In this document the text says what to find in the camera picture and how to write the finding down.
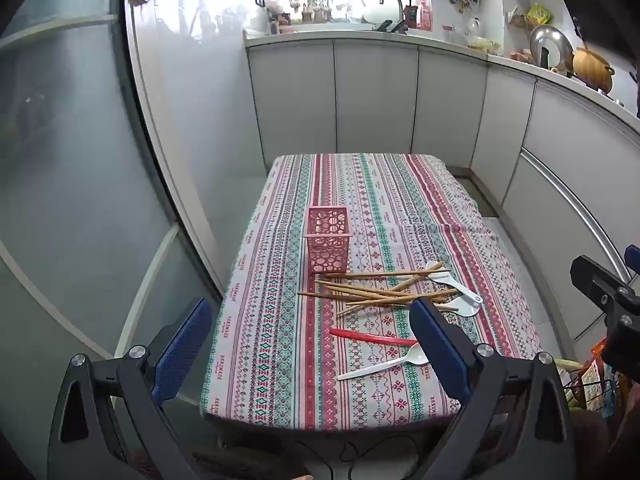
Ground row of small potted plants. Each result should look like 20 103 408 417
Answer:
285 0 351 23

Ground white soup spoon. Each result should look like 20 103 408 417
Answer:
425 296 482 318

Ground round metal lid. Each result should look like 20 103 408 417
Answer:
529 24 575 72

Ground black cable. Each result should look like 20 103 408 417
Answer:
295 432 426 480

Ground wire basket with packets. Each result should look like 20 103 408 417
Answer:
562 340 633 418

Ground white kitchen cabinets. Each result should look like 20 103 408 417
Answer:
245 35 640 361

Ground group of wooden chopsticks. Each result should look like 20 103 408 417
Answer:
297 261 451 317

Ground white plastic spoon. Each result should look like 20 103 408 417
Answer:
336 347 430 381

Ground red plastic spoon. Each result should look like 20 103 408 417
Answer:
329 328 419 347

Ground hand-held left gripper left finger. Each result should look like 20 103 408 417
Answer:
47 297 213 480

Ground pink perforated utensil basket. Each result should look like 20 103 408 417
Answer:
304 206 351 276

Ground white rice paddle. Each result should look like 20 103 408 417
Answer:
425 261 484 305

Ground brown clay pot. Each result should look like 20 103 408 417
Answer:
571 47 616 93

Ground frosted glass sliding door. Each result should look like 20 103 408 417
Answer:
0 0 226 411

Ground striped patterned tablecloth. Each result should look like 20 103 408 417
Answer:
200 152 543 433

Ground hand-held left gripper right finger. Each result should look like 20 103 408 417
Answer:
409 296 593 480

